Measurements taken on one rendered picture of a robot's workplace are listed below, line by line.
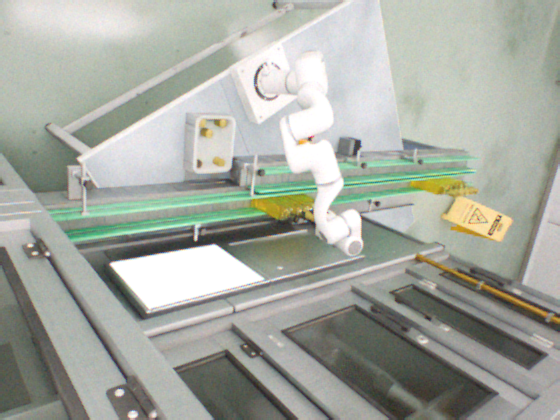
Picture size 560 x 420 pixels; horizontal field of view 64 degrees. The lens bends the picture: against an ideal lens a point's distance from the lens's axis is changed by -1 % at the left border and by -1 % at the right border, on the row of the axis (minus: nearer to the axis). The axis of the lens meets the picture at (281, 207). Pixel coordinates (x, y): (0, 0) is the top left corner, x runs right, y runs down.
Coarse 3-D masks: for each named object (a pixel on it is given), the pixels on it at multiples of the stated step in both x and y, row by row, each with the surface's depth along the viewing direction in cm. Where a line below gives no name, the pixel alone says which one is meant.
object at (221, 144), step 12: (228, 120) 179; (216, 132) 182; (228, 132) 180; (204, 144) 180; (216, 144) 184; (228, 144) 181; (204, 156) 182; (228, 156) 182; (204, 168) 178; (216, 168) 181; (228, 168) 183
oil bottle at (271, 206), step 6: (258, 198) 186; (264, 198) 184; (270, 198) 185; (252, 204) 190; (258, 204) 187; (264, 204) 183; (270, 204) 180; (276, 204) 179; (282, 204) 180; (264, 210) 184; (270, 210) 181; (276, 210) 178; (282, 210) 176; (288, 210) 176; (276, 216) 178; (282, 216) 176
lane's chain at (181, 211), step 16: (224, 192) 180; (352, 192) 231; (64, 208) 143; (176, 208) 169; (192, 208) 173; (208, 208) 178; (224, 208) 183; (64, 224) 144; (80, 224) 148; (96, 224) 151; (112, 224) 155
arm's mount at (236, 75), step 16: (272, 48) 183; (240, 64) 177; (256, 64) 180; (272, 64) 185; (240, 80) 177; (256, 80) 181; (240, 96) 185; (256, 96) 184; (288, 96) 195; (256, 112) 185; (272, 112) 191
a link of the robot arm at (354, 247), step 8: (344, 216) 147; (352, 216) 146; (352, 224) 146; (360, 224) 147; (352, 232) 147; (360, 232) 149; (344, 240) 149; (352, 240) 148; (360, 240) 150; (344, 248) 149; (352, 248) 149; (360, 248) 151
